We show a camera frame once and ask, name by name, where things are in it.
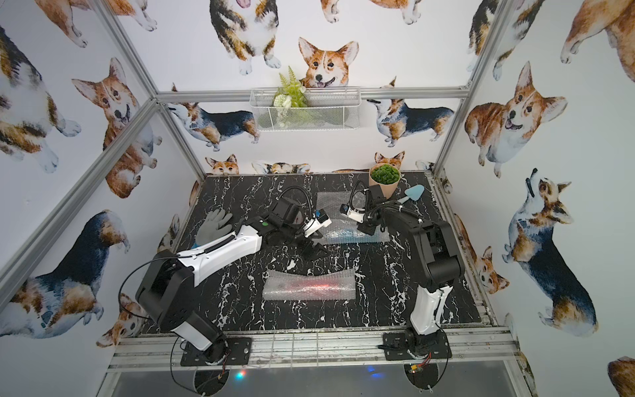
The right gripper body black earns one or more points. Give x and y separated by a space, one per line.
367 226

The aluminium front rail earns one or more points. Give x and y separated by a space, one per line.
312 349

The bubble wrap sheet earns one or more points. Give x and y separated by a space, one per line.
280 286
331 203

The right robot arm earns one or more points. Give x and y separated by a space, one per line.
433 260

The red wine bottle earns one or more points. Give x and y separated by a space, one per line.
321 290

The white wire wall basket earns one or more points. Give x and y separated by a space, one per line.
328 110

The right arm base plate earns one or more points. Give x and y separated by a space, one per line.
407 345

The teal garden trowel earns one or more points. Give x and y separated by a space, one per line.
413 193

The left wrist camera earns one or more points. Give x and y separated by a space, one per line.
319 221

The blue wine bottle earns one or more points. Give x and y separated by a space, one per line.
351 237

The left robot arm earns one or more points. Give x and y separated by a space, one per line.
167 291

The artificial fern with flower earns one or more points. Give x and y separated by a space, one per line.
289 100

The grey work glove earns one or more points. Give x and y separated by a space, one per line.
216 225

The potted green plant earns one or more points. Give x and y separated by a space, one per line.
387 177

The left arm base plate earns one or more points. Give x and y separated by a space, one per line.
231 351

